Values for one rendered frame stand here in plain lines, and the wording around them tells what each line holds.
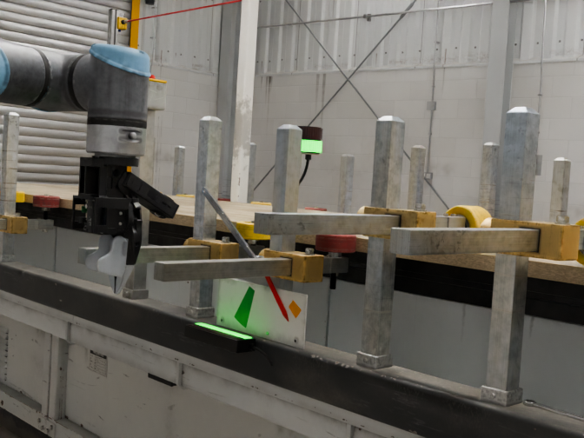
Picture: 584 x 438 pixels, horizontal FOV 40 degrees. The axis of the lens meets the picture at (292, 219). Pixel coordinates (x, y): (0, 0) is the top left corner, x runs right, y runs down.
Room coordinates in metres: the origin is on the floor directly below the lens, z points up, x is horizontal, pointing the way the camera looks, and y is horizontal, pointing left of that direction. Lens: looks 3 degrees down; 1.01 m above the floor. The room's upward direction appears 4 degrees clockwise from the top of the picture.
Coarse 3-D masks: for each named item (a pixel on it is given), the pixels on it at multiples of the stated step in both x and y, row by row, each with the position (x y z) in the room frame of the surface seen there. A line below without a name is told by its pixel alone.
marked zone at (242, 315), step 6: (246, 294) 1.58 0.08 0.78; (252, 294) 1.57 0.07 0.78; (246, 300) 1.58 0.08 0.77; (252, 300) 1.57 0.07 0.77; (240, 306) 1.59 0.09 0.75; (246, 306) 1.58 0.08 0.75; (240, 312) 1.59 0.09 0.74; (246, 312) 1.58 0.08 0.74; (240, 318) 1.59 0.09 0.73; (246, 318) 1.58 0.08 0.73; (246, 324) 1.58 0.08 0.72
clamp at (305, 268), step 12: (264, 252) 1.55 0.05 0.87; (276, 252) 1.52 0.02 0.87; (288, 252) 1.52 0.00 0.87; (300, 252) 1.53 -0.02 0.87; (300, 264) 1.47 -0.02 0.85; (312, 264) 1.48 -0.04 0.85; (276, 276) 1.52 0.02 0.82; (288, 276) 1.50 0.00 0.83; (300, 276) 1.47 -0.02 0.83; (312, 276) 1.48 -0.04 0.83
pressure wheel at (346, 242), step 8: (320, 240) 1.57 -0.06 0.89; (328, 240) 1.55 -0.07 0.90; (336, 240) 1.55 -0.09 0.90; (344, 240) 1.55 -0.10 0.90; (352, 240) 1.57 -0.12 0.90; (320, 248) 1.57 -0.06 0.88; (328, 248) 1.55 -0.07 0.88; (336, 248) 1.55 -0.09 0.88; (344, 248) 1.55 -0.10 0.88; (352, 248) 1.57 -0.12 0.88; (336, 256) 1.58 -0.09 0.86
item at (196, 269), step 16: (160, 272) 1.31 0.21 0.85; (176, 272) 1.32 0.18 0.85; (192, 272) 1.34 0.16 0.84; (208, 272) 1.36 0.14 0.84; (224, 272) 1.38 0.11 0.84; (240, 272) 1.41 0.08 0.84; (256, 272) 1.43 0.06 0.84; (272, 272) 1.46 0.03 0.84; (288, 272) 1.49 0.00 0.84; (336, 272) 1.57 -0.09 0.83
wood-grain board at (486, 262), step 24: (24, 192) 2.81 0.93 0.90; (48, 192) 2.94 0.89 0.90; (72, 192) 3.09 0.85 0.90; (192, 216) 2.01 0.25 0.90; (216, 216) 2.03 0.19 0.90; (240, 216) 2.10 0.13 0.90; (312, 240) 1.70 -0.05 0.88; (360, 240) 1.60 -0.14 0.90; (456, 264) 1.43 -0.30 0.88; (480, 264) 1.39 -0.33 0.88; (528, 264) 1.32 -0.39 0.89; (552, 264) 1.29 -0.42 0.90; (576, 264) 1.30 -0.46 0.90
